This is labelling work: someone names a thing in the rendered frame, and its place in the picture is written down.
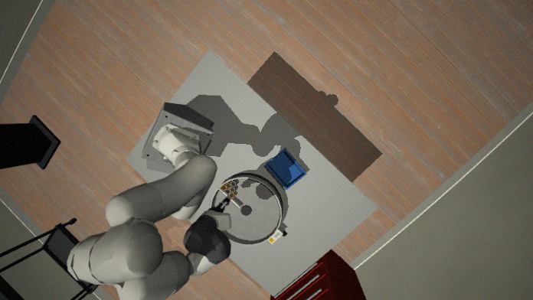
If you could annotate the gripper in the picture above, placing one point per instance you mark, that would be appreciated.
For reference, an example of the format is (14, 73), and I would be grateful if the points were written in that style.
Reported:
(220, 207)

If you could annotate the blue square tray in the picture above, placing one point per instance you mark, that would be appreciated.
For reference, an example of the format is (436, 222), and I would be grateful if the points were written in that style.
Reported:
(286, 169)

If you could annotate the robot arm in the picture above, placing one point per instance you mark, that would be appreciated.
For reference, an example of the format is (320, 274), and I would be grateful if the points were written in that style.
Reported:
(132, 248)

